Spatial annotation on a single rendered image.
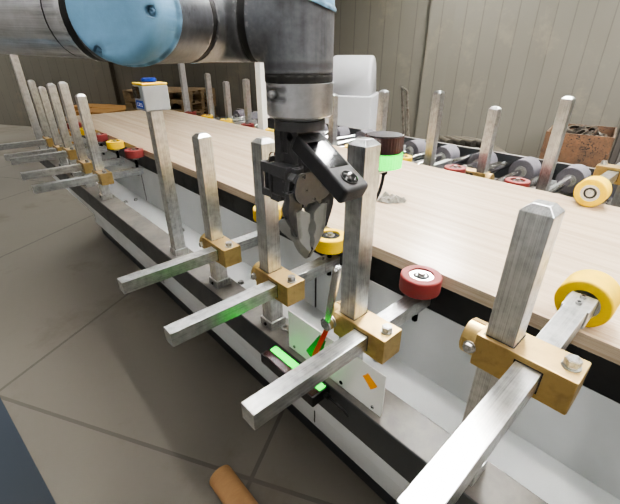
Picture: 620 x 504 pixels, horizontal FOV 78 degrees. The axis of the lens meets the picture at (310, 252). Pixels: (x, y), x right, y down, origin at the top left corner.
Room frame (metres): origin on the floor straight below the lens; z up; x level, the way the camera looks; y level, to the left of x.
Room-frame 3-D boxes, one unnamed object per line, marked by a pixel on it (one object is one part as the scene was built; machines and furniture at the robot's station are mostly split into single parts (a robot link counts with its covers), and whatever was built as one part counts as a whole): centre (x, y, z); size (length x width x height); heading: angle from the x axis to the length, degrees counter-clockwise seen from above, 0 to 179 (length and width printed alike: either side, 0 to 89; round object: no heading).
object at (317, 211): (0.57, 0.01, 1.04); 0.06 x 0.03 x 0.09; 43
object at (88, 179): (1.61, 0.94, 0.81); 0.43 x 0.03 x 0.04; 133
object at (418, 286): (0.64, -0.22, 0.85); 0.08 x 0.08 x 0.11
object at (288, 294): (0.73, 0.07, 0.83); 0.13 x 0.06 x 0.05; 43
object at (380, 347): (0.55, -0.10, 0.84); 0.13 x 0.06 x 0.05; 43
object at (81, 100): (1.67, 0.94, 0.90); 0.03 x 0.03 x 0.48; 43
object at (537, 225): (0.38, -0.25, 0.91); 0.03 x 0.03 x 0.48; 43
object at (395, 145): (0.60, -0.11, 1.17); 0.06 x 0.06 x 0.02
